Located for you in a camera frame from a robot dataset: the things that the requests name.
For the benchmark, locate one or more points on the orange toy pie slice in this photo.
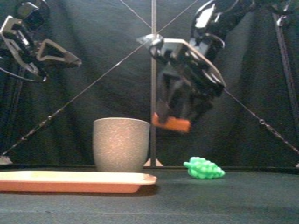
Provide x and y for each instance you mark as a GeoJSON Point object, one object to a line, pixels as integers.
{"type": "Point", "coordinates": [172, 123]}

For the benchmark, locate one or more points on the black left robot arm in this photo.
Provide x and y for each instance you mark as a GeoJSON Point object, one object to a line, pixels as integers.
{"type": "Point", "coordinates": [32, 13]}

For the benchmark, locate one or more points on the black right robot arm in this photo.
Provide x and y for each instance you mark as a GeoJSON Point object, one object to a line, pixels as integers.
{"type": "Point", "coordinates": [218, 20]}

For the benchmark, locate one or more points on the grey speckled cup bowl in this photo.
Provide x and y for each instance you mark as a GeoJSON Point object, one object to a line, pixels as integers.
{"type": "Point", "coordinates": [120, 144]}

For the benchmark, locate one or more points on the diagonal metal brace rod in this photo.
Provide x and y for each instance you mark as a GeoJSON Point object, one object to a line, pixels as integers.
{"type": "Point", "coordinates": [78, 96]}
{"type": "Point", "coordinates": [264, 124]}

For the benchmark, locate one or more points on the green toy grape bunch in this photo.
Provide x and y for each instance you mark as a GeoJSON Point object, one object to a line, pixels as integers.
{"type": "Point", "coordinates": [204, 168]}

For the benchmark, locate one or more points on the orange flat tray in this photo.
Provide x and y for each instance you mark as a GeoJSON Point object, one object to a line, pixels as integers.
{"type": "Point", "coordinates": [74, 180]}

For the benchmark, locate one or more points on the vertical metal frame post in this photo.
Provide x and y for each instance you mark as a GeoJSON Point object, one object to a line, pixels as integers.
{"type": "Point", "coordinates": [154, 116]}

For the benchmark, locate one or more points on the slanted black frame post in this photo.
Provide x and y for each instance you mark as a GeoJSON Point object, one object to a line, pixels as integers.
{"type": "Point", "coordinates": [286, 64]}

